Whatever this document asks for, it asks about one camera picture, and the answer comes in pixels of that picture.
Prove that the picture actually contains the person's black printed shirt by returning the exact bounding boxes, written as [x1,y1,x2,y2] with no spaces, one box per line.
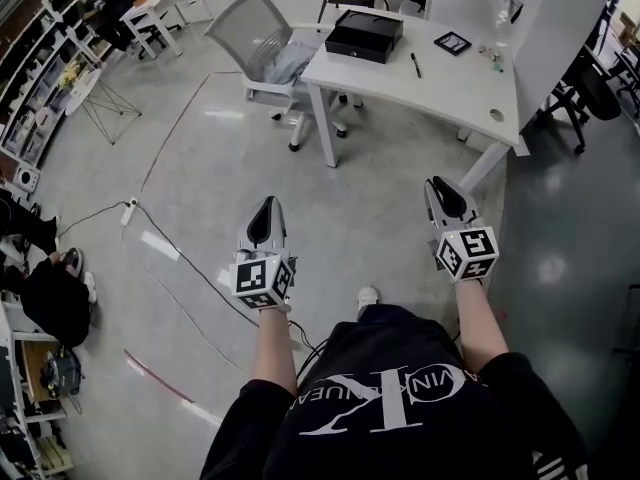
[199,317,591,480]

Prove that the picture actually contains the person's left forearm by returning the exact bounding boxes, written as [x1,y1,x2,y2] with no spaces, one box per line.
[249,309,300,398]

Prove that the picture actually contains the person's white shoe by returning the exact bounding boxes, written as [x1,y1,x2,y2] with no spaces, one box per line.
[358,286,380,314]

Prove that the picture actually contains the round white side table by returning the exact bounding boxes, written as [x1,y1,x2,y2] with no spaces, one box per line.
[63,62,144,147]

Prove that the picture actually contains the black floor cable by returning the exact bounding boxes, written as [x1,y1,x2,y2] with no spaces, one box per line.
[134,201,321,364]
[56,200,126,240]

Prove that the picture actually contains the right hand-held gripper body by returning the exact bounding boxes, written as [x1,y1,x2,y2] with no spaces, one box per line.
[426,214,502,285]

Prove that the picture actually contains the grey mesh office chair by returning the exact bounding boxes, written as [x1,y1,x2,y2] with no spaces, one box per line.
[202,0,351,153]

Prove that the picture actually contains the black box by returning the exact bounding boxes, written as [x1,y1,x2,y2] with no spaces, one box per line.
[324,8,405,66]

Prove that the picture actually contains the person's black trousers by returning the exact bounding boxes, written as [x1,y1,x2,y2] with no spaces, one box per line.
[355,303,419,327]

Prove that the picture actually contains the light blue crumpled cloth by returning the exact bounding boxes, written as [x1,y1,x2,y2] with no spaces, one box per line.
[263,40,321,87]

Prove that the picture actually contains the black picture frame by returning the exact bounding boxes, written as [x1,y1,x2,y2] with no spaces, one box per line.
[433,30,473,58]

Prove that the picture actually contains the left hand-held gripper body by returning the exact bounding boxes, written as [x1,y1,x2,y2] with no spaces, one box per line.
[228,237,300,315]

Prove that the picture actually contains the person's right forearm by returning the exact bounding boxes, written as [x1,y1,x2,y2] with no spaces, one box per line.
[453,277,512,365]

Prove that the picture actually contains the white wall shelf unit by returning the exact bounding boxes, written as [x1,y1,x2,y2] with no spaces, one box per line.
[0,0,109,169]

